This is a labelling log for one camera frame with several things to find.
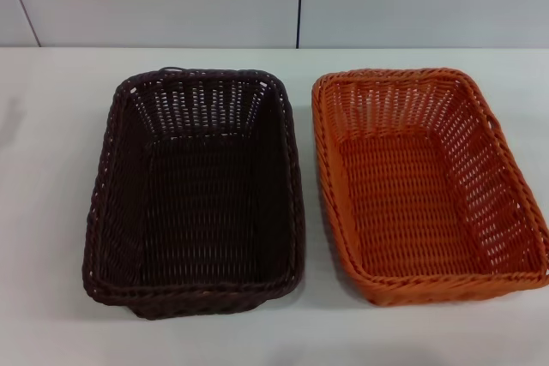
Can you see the dark brown woven basket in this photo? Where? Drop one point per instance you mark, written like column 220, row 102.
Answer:
column 214, row 211

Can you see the orange woven basket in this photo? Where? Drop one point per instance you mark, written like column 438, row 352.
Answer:
column 412, row 211

